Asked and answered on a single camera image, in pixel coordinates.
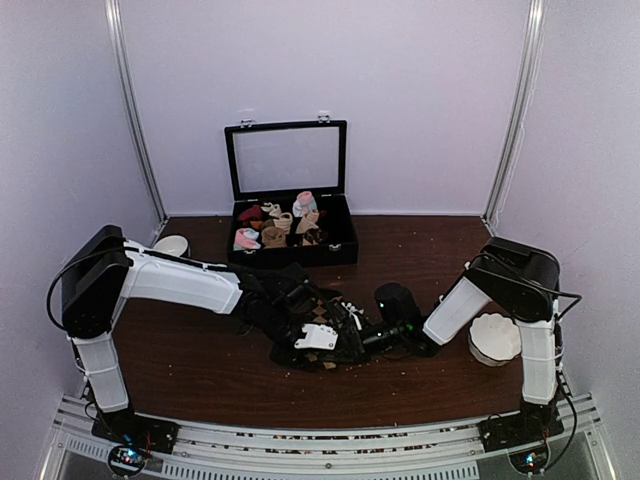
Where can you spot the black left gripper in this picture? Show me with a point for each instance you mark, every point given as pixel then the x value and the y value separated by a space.
pixel 290 359

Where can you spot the brown tan argyle sock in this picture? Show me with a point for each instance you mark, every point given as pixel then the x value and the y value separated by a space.
pixel 349 349
pixel 314 237

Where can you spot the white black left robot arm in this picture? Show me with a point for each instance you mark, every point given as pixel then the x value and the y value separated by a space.
pixel 110 269

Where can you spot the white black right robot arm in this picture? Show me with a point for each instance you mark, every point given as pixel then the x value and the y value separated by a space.
pixel 524 282

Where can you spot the white scalloped bowl right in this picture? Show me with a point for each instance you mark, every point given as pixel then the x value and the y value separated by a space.
pixel 494 339

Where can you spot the tan rolled sock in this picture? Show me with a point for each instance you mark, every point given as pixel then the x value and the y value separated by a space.
pixel 273 237

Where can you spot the cream rolled sock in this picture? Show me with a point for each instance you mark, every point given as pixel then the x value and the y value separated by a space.
pixel 275 217

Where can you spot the beige rolled sock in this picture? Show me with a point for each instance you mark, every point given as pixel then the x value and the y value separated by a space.
pixel 308 221

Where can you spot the dark red rolled sock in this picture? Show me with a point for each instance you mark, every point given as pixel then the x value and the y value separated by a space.
pixel 252 214

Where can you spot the pink teal white rolled sock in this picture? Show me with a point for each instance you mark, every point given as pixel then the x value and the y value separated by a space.
pixel 305 203

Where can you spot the white bowl left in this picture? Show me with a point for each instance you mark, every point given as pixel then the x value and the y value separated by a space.
pixel 175 245

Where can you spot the black box with glass lid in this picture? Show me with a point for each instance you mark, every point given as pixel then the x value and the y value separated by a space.
pixel 274 162

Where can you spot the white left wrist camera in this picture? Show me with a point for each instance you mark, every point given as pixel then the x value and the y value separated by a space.
pixel 317 336

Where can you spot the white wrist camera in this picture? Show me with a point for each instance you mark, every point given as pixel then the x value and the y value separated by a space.
pixel 355 314
pixel 317 336

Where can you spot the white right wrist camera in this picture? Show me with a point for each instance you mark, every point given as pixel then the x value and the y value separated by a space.
pixel 355 314

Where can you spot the aluminium front rail frame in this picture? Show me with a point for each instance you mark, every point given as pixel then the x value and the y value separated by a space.
pixel 444 450

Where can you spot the aluminium right corner post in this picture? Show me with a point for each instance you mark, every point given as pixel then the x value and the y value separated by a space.
pixel 524 91

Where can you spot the aluminium corner post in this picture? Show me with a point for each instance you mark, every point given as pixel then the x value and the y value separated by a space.
pixel 117 37
pixel 524 91

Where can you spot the aluminium left corner post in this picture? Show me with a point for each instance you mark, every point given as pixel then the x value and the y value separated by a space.
pixel 117 37

